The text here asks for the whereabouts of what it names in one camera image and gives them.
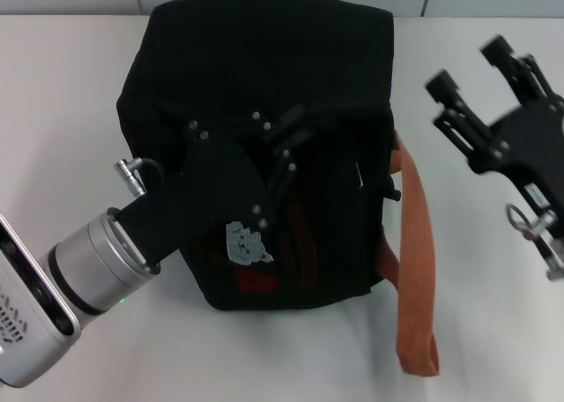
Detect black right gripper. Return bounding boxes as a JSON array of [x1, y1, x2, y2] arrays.
[[424, 34, 564, 225]]

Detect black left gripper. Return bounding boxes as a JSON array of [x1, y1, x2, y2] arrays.
[[116, 103, 315, 269]]

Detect black food bag orange handles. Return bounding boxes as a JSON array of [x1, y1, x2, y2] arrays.
[[115, 0, 442, 377]]

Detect left gripper cable metal plug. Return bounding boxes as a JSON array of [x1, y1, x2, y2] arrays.
[[114, 156, 167, 197]]

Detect gripper cable metal plug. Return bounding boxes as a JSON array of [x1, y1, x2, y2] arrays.
[[506, 203, 560, 249], [114, 156, 167, 197]]

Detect right gripper cable metal plug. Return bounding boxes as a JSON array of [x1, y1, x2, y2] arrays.
[[506, 203, 560, 249]]

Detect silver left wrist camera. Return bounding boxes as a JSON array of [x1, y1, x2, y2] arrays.
[[0, 212, 83, 389]]

